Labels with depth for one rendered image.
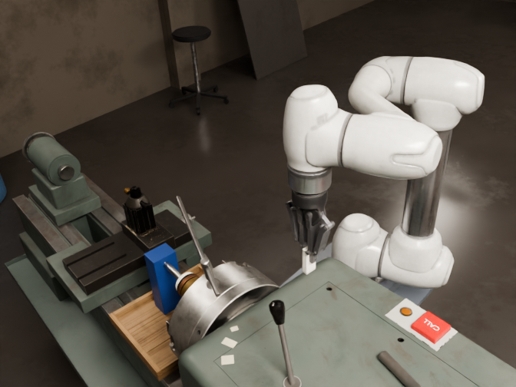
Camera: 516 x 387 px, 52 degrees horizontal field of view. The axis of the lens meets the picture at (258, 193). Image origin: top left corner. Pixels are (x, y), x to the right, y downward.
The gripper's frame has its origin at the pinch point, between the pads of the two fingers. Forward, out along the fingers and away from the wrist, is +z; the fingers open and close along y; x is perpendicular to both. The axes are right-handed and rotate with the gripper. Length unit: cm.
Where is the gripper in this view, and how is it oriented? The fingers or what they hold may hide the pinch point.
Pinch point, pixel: (309, 259)
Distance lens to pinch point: 121.9
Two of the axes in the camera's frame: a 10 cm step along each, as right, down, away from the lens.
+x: -7.6, 4.0, -5.1
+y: -6.5, -4.0, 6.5
